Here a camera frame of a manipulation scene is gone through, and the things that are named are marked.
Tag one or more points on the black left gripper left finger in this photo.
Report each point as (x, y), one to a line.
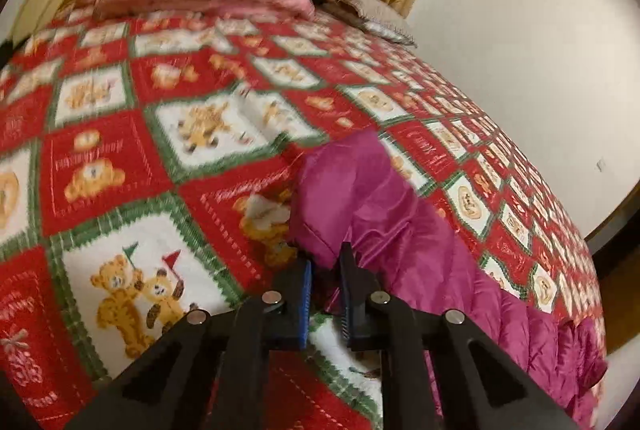
(275, 320)

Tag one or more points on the white wall switch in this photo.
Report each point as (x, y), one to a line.
(600, 165)

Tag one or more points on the magenta down jacket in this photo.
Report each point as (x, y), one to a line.
(348, 191)

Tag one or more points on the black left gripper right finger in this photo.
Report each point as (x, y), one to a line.
(376, 321)

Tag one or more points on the red teddy bear blanket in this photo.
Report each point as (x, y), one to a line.
(148, 167)

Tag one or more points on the grey striped pillow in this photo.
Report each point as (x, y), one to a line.
(371, 16)

